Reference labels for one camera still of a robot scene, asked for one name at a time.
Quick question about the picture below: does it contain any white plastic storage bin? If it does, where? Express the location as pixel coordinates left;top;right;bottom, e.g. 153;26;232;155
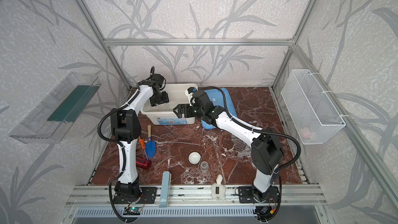
141;84;198;125

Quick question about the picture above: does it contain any blue plastic bin lid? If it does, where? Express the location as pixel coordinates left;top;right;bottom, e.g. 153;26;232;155
205;88;237;117

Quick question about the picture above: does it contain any small white ceramic dish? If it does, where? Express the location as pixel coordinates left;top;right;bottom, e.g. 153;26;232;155
188;152;201;164

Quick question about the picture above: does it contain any small clear plastic cup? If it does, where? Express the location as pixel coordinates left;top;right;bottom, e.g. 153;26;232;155
200;161;209;174

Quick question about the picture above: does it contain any clear test tube rack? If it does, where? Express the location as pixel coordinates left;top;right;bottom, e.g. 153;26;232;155
232;136;251;157

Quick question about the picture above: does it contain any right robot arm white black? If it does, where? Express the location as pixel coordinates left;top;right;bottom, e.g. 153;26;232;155
173;86;301;203

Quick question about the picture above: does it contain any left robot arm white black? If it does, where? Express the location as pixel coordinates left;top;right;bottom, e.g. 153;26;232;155
97;72;169;202

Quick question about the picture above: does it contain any blue garden trowel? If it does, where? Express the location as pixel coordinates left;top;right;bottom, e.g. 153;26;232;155
146;140;156;158

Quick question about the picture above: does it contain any red cylindrical tool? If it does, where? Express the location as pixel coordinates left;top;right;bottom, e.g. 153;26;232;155
136;157;152;170

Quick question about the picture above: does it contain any light blue rectangular bar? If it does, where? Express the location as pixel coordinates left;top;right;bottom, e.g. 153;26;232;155
159;171;172;208

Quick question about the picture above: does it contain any white plastic wash bottle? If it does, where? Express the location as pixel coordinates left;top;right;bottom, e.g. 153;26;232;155
211;174;226;201

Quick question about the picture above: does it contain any pink object in basket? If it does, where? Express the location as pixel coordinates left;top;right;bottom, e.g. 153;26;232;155
299;128;314;140

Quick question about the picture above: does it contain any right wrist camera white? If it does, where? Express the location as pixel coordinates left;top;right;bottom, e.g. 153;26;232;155
185;87;197;100

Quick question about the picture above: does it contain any wooden handle brush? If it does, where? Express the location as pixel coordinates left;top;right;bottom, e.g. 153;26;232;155
147;125;152;141

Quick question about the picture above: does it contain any orange handled tool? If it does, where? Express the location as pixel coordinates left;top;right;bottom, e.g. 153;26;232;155
138;135;146;150

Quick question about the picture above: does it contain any clear wall shelf green liner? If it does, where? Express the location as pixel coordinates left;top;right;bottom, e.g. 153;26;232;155
9;72;102;144

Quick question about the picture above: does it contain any white wire mesh basket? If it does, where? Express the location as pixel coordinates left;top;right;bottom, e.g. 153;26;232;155
281;69;346;145

